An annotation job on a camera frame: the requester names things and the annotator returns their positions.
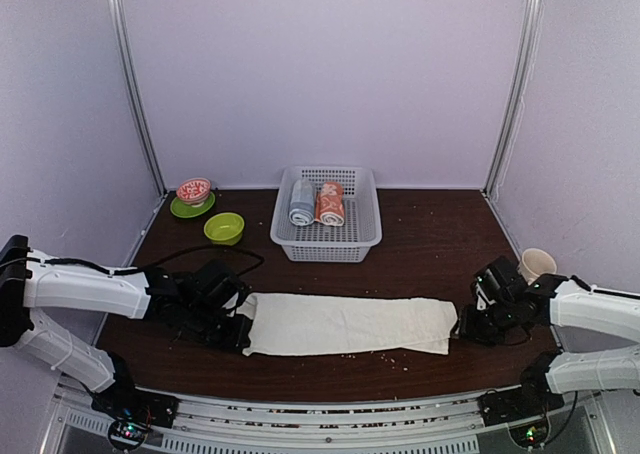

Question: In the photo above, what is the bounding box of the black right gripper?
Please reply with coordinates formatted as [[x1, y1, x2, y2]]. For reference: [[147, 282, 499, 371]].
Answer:
[[450, 298, 517, 348]]

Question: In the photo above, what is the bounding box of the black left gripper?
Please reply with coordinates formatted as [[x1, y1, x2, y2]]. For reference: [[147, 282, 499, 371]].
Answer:
[[183, 302, 250, 351]]

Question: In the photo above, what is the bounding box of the cream white towel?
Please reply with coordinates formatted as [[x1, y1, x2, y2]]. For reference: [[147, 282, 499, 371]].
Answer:
[[237, 293, 458, 356]]

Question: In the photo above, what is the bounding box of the white perforated plastic basket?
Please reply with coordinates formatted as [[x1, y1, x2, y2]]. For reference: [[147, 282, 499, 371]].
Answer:
[[270, 166, 382, 263]]

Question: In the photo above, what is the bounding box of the orange bunny pattern towel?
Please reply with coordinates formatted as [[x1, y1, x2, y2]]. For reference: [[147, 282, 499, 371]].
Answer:
[[315, 181, 345, 227]]

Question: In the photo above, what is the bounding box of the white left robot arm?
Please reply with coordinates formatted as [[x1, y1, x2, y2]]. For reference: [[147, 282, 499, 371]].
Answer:
[[1, 235, 252, 418]]

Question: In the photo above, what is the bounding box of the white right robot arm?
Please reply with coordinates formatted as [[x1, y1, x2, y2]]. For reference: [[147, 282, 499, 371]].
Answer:
[[455, 256, 639, 416]]

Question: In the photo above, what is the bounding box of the cream patterned cup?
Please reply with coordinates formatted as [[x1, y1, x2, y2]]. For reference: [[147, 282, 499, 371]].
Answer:
[[517, 248, 557, 284]]

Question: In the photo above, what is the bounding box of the green plastic bowl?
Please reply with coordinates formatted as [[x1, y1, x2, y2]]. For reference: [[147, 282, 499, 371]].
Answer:
[[203, 212, 245, 246]]

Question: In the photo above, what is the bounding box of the green plastic plate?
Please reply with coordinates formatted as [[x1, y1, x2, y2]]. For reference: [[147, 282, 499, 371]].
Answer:
[[170, 191, 216, 219]]

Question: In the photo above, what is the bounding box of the red white patterned bowl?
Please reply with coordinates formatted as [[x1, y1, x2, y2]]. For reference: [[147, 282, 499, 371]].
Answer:
[[176, 177, 212, 206]]

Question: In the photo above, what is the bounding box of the rolled light blue towel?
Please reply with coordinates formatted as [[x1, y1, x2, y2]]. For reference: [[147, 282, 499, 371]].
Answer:
[[288, 178, 316, 227]]

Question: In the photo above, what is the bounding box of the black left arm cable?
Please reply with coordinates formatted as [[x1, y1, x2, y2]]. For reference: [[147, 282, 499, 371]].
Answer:
[[29, 246, 265, 278]]

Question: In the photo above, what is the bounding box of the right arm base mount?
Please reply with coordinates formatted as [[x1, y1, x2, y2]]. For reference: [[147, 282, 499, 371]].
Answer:
[[478, 351, 565, 451]]

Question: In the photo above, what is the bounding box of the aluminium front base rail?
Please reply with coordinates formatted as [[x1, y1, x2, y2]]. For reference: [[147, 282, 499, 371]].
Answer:
[[37, 381, 619, 454]]

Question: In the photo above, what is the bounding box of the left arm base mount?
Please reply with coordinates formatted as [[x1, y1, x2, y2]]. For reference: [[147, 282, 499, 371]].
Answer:
[[88, 353, 179, 453]]

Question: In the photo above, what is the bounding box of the right aluminium frame post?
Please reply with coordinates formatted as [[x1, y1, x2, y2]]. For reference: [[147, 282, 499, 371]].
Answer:
[[483, 0, 543, 199]]

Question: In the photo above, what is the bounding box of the aluminium frame post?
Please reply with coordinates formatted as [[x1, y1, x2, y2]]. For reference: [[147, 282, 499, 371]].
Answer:
[[483, 0, 543, 199], [107, 0, 168, 197]]

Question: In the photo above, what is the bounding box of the left aluminium frame post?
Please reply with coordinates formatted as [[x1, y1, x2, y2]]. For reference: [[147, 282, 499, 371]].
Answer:
[[107, 0, 168, 197]]

